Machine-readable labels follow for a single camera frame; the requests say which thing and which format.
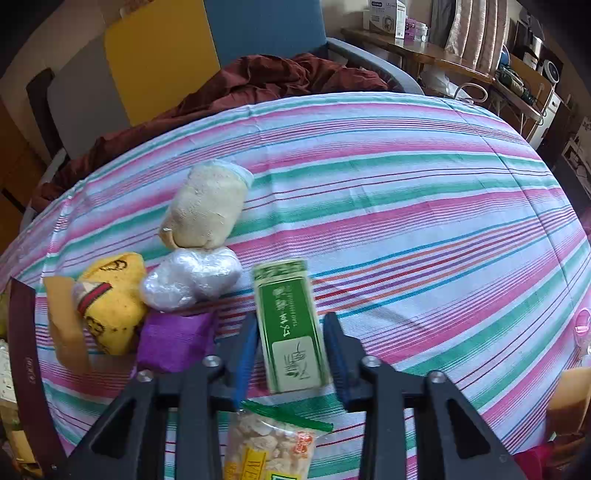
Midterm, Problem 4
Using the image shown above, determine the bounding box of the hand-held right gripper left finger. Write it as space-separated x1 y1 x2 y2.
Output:
65 313 259 480

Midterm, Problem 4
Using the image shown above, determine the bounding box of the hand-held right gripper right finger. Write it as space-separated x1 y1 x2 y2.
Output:
322 312 527 480

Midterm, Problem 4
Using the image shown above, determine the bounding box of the green patterned box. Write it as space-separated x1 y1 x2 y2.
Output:
252 258 333 394

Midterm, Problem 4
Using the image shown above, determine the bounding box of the bright purple packet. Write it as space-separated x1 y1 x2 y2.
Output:
137 311 218 374

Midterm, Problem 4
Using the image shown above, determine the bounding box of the rice cracker snack packet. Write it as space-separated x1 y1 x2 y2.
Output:
222 399 334 480

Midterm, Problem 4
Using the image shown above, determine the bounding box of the white plastic bag bundle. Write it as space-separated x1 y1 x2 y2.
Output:
139 247 243 313

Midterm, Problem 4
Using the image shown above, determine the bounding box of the yellow striped fabric pouch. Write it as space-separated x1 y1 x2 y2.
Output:
71 251 148 356

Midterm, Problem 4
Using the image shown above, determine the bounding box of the tan sponge block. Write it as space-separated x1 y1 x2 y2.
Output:
42 276 93 370
545 367 591 435

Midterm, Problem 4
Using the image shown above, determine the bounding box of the gold lined gift box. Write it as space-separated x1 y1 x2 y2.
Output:
0 277 70 480

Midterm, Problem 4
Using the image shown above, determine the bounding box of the red clothing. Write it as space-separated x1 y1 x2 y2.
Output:
522 445 591 480

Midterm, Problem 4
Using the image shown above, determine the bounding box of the pink plastic object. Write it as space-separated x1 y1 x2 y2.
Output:
575 308 591 365

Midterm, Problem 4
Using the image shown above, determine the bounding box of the dark red blanket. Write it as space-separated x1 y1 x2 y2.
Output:
32 53 389 208

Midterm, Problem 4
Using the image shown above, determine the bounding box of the wooden wardrobe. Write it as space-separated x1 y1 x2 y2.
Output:
0 99 47 259

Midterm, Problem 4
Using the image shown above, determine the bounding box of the grey yellow blue chair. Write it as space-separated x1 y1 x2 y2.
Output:
21 0 426 222

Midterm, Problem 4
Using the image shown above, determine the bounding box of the printed cardboard box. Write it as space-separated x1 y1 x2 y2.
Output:
561 115 591 185

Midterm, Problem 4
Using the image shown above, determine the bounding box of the wooden side desk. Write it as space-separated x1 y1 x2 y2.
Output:
341 28 495 86

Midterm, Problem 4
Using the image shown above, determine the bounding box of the white appliance carton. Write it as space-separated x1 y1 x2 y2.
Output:
362 0 407 38

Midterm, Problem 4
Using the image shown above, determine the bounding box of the pink patterned curtain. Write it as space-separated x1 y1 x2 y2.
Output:
445 0 511 72

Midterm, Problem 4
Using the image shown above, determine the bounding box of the white round fan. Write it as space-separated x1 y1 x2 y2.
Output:
538 58 563 81

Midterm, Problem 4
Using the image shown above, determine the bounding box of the black upright frame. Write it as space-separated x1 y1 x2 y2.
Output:
25 68 65 158

